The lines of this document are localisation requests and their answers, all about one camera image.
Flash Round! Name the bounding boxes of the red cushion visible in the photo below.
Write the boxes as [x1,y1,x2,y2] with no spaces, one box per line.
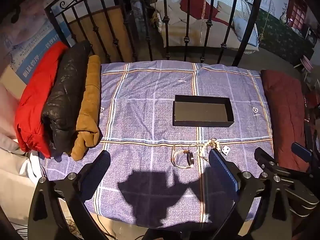
[181,0,229,27]

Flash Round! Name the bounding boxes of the light blue pillow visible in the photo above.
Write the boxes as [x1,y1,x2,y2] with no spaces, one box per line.
[232,17,259,48]

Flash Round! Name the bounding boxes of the white wicker swing chair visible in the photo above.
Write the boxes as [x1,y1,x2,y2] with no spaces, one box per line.
[150,0,260,54]

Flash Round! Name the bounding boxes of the brown suede jacket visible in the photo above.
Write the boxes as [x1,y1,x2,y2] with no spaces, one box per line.
[69,54,103,161]

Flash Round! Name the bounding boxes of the green patterned carpet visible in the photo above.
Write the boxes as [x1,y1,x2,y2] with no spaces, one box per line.
[257,9,315,64]

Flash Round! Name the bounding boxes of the white cushion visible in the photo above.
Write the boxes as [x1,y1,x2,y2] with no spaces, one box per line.
[150,1,187,26]

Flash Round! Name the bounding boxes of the white pearl bracelet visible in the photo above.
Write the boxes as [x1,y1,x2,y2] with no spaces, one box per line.
[199,139,222,157]

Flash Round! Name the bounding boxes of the dark red pillow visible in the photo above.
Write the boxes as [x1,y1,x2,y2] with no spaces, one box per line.
[260,69,312,173]

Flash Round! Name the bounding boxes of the black music note decoration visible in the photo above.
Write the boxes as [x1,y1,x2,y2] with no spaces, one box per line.
[10,0,58,23]

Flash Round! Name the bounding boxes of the black iron bed frame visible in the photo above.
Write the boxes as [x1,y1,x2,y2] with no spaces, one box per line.
[45,0,265,67]

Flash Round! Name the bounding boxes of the red shelf unit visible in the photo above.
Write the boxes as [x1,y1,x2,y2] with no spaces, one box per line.
[286,0,308,29]

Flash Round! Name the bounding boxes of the black rectangular box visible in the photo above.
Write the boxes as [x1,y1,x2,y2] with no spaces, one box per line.
[172,94,235,127]

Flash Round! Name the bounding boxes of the wooden board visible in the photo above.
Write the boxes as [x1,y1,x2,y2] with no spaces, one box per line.
[69,5,133,63]

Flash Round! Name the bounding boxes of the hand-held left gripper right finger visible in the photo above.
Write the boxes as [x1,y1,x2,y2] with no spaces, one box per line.
[209,148,292,240]

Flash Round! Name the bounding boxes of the purple plaid blanket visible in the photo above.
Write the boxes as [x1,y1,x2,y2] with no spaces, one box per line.
[45,60,274,230]

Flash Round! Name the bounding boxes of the black cables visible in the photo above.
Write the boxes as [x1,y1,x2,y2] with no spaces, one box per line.
[15,215,83,240]

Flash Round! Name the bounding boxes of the blue wall poster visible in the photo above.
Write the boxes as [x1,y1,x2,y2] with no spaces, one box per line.
[0,17,73,85]

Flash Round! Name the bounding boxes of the black puffer jacket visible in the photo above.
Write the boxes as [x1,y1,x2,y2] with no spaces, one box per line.
[41,40,92,157]

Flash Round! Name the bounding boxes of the white cloth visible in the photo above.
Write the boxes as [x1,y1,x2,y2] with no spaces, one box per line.
[0,132,48,200]

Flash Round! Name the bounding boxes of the hanging tassel rope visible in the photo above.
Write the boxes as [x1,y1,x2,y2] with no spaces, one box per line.
[200,0,208,44]

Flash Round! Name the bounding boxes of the red puffer jacket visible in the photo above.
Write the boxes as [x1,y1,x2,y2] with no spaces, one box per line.
[14,41,69,158]

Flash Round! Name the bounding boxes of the beige cushion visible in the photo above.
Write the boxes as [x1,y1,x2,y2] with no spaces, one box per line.
[217,1,244,18]

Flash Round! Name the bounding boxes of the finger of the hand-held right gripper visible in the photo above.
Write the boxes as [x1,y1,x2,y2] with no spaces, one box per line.
[254,147,283,178]
[291,142,313,165]

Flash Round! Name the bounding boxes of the pink chair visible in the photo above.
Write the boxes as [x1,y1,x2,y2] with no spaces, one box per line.
[299,55,313,80]

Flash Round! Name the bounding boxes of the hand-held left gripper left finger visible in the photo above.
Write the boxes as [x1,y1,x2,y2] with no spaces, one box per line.
[29,151,110,240]

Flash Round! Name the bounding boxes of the wristwatch with tan strap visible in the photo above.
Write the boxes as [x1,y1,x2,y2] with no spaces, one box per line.
[171,144,196,169]

